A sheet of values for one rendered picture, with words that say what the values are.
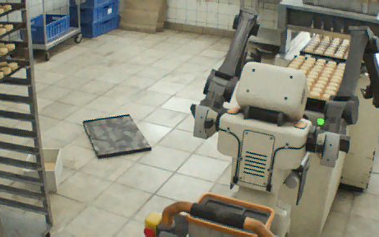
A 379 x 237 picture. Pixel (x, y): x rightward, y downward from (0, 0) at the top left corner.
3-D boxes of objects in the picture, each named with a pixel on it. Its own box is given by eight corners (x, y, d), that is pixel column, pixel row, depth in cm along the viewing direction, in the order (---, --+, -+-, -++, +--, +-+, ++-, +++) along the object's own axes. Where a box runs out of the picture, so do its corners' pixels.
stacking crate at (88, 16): (94, 11, 684) (94, -3, 676) (118, 13, 669) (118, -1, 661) (69, 20, 634) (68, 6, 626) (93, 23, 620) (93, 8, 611)
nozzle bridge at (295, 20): (288, 44, 327) (291, -6, 313) (392, 63, 299) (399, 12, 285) (274, 57, 300) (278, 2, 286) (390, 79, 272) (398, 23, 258)
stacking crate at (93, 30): (96, 25, 693) (95, 11, 684) (119, 27, 677) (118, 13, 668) (69, 34, 644) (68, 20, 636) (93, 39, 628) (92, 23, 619)
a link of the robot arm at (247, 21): (240, -3, 193) (265, 5, 192) (236, 17, 205) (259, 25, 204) (203, 86, 174) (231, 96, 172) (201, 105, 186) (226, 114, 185)
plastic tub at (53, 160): (33, 168, 336) (30, 148, 329) (63, 168, 338) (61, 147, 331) (25, 192, 309) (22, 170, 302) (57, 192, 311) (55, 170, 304)
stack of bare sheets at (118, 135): (151, 150, 365) (151, 146, 364) (98, 159, 352) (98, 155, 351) (129, 117, 416) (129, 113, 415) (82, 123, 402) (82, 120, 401)
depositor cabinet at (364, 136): (306, 108, 440) (316, 17, 405) (382, 124, 413) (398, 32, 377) (263, 176, 335) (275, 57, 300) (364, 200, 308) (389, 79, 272)
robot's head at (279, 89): (296, 113, 147) (307, 68, 151) (231, 99, 155) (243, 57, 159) (300, 128, 160) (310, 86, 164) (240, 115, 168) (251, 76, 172)
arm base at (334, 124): (313, 132, 154) (349, 140, 149) (319, 111, 157) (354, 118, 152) (313, 145, 161) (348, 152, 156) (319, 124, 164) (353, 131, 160)
